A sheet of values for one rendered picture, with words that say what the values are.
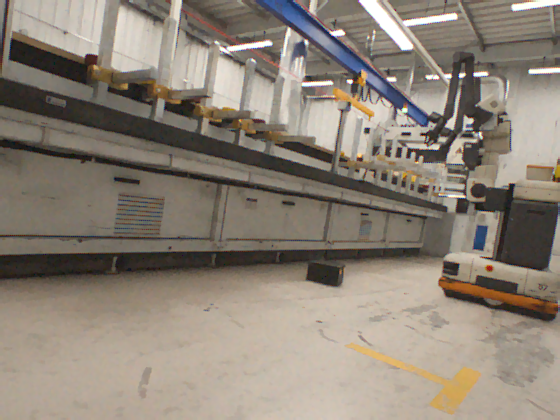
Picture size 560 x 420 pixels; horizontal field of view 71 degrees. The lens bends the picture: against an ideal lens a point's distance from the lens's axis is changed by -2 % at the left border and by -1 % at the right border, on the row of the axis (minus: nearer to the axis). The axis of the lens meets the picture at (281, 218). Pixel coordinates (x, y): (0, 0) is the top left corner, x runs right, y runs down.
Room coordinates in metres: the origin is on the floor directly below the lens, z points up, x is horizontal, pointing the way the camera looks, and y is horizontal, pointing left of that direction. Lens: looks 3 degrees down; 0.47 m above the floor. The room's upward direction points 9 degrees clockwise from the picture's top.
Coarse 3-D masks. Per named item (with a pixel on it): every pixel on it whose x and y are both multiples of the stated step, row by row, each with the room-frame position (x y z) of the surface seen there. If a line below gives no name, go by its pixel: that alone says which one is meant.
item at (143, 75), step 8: (120, 72) 1.42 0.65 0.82; (128, 72) 1.39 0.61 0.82; (136, 72) 1.36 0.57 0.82; (144, 72) 1.33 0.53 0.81; (152, 72) 1.31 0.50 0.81; (88, 80) 1.56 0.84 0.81; (112, 80) 1.45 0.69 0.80; (120, 80) 1.42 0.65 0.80; (128, 80) 1.40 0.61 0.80; (136, 80) 1.38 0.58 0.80; (144, 80) 1.36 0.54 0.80; (152, 80) 1.34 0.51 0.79
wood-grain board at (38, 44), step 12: (12, 36) 1.37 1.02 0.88; (24, 36) 1.40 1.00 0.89; (36, 48) 1.45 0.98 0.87; (48, 48) 1.47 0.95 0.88; (60, 48) 1.50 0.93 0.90; (72, 60) 1.54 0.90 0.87; (84, 60) 1.57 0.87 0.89; (216, 108) 2.15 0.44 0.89; (276, 132) 2.58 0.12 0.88; (312, 144) 2.92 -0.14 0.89
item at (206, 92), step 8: (192, 88) 1.57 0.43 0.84; (200, 88) 1.54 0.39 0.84; (208, 88) 1.51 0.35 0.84; (144, 96) 1.76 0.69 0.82; (168, 96) 1.65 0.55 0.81; (176, 96) 1.62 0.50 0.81; (184, 96) 1.59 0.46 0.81; (192, 96) 1.57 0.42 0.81; (200, 96) 1.54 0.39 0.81; (208, 96) 1.52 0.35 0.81
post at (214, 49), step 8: (216, 48) 1.83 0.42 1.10; (208, 56) 1.84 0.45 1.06; (216, 56) 1.84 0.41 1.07; (208, 64) 1.84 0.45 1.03; (216, 64) 1.85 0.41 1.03; (208, 72) 1.83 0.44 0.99; (208, 80) 1.83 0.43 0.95; (208, 104) 1.84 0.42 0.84; (200, 120) 1.83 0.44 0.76; (208, 120) 1.85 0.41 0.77; (200, 128) 1.83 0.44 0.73
